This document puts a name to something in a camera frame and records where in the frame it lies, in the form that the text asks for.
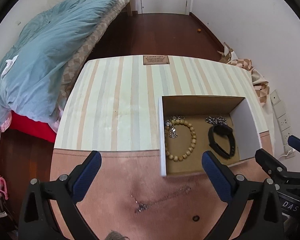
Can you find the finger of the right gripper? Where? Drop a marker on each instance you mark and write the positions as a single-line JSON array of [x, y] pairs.
[[274, 168], [294, 142]]

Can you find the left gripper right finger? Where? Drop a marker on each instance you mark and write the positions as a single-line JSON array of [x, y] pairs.
[[264, 220]]

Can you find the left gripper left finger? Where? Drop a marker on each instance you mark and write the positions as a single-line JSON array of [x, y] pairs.
[[37, 219]]

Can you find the pink item on floor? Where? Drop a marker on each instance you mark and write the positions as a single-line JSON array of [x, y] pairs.
[[3, 188]]

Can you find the black wristband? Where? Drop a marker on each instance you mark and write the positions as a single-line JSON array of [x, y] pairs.
[[222, 140]]

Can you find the checkered brown fabric bag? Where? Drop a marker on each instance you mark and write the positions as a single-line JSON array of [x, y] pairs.
[[260, 84]]

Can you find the white cardboard box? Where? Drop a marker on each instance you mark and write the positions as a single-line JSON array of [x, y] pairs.
[[184, 122]]

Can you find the pink and striped table mat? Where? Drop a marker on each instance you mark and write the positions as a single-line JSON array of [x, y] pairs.
[[113, 108]]

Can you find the blue duvet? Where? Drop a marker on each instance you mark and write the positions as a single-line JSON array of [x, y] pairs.
[[32, 86]]

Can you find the white paper on bed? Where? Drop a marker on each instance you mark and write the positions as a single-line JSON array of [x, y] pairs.
[[9, 64]]

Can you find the brown label patch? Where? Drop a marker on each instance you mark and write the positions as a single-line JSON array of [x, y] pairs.
[[155, 60]]

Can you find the wall socket strip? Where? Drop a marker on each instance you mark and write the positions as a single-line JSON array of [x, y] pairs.
[[283, 121]]

